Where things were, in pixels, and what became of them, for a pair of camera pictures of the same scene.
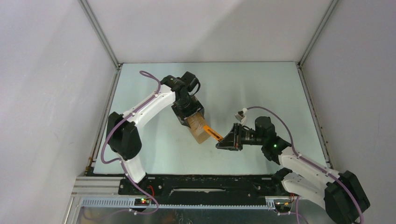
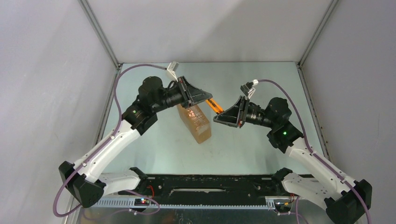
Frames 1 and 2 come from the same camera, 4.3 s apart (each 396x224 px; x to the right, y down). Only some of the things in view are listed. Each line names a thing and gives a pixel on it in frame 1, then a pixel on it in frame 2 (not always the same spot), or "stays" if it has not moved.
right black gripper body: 238,133 -> 244,111
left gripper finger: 202,111 -> 196,94
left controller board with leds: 141,201 stays
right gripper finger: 228,142 -> 230,116
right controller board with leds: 283,206 stays
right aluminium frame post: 319,30 stays
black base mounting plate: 244,189 stays
